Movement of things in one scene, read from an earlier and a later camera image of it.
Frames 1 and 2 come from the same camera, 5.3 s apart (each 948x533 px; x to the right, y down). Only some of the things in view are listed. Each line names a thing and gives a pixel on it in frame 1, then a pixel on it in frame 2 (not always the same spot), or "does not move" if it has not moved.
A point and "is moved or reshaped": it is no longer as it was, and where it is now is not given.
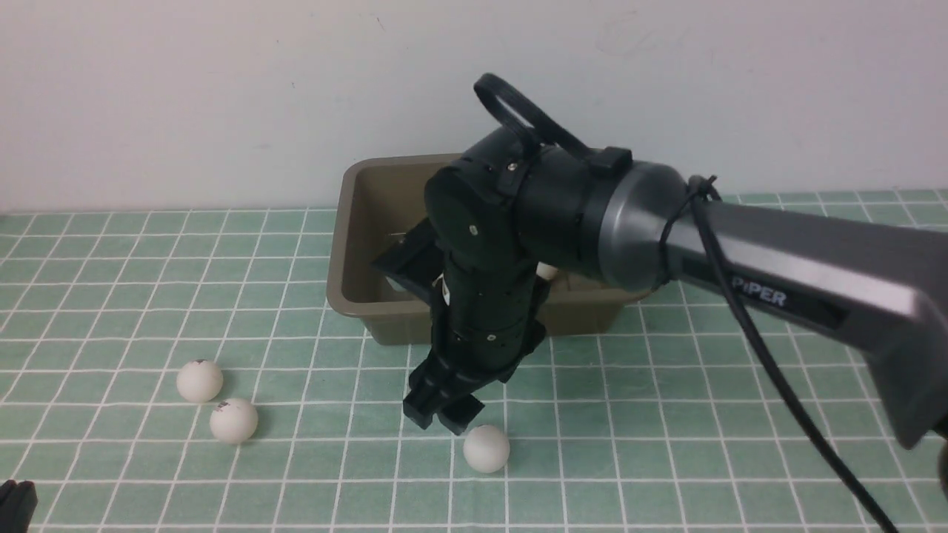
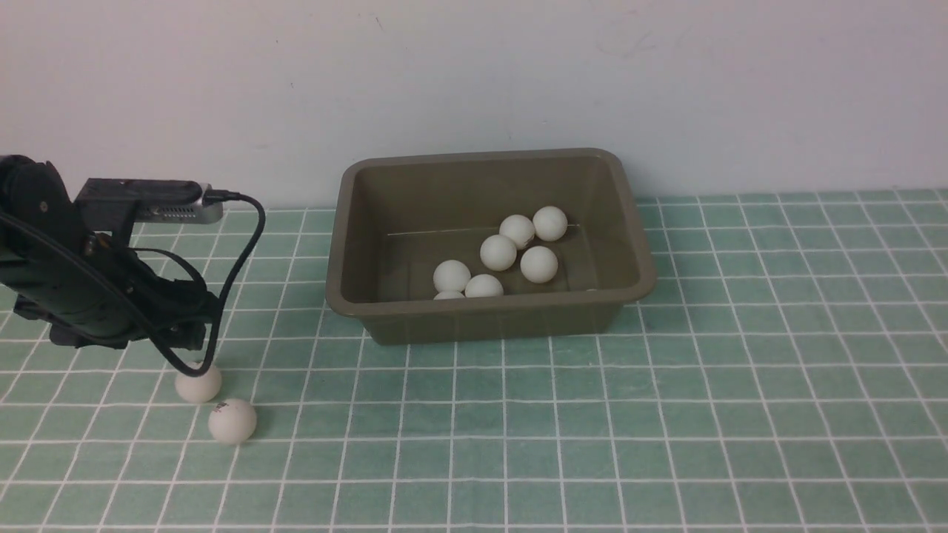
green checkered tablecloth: (190, 371) does not move
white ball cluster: (546, 271) is moved or reshaped
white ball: (199, 380) does not move
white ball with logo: (233, 420) does not move
